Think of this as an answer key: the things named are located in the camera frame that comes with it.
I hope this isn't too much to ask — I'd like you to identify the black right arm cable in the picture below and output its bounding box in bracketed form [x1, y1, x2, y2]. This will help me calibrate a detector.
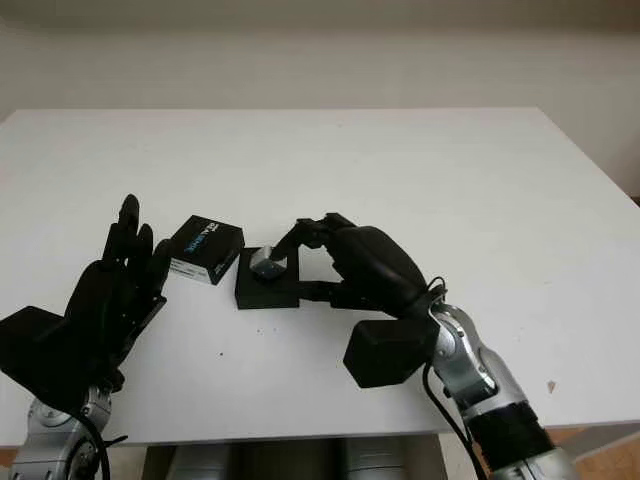
[422, 276, 495, 480]

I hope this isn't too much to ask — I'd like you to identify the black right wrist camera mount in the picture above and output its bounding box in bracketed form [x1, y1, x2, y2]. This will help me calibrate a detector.
[343, 314, 437, 389]

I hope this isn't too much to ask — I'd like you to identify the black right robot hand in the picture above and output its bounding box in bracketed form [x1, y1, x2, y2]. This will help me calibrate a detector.
[273, 212, 432, 321]

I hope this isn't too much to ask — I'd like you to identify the white table leg frame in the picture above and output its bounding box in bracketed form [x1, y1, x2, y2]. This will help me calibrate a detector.
[547, 425, 640, 480]

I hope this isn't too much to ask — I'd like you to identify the silver robot leg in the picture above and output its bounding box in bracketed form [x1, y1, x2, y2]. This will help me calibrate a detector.
[172, 439, 242, 480]
[344, 437, 417, 480]

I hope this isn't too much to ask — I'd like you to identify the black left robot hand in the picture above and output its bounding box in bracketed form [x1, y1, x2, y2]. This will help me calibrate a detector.
[64, 193, 174, 396]

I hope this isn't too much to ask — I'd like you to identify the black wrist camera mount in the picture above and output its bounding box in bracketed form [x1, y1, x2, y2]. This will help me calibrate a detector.
[343, 314, 437, 389]
[0, 303, 102, 414]

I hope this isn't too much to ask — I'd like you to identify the small silver cube camera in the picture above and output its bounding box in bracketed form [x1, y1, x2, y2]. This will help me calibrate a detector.
[251, 244, 289, 279]

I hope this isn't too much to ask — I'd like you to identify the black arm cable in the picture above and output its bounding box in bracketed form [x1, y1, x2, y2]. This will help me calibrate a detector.
[81, 408, 129, 480]
[422, 276, 495, 480]

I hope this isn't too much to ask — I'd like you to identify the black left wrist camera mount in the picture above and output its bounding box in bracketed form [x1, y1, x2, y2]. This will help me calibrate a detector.
[0, 303, 102, 414]

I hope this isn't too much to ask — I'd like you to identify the silver left robot leg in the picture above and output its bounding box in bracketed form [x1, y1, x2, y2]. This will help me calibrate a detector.
[172, 439, 242, 480]

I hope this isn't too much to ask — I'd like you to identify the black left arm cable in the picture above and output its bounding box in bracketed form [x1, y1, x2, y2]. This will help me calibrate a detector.
[81, 408, 129, 480]

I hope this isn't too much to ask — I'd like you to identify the silver right robot leg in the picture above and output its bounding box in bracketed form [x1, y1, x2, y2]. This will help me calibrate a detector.
[344, 437, 417, 480]

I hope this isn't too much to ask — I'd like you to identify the black RealSense box lid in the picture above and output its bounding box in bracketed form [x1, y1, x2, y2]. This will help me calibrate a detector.
[167, 214, 246, 287]

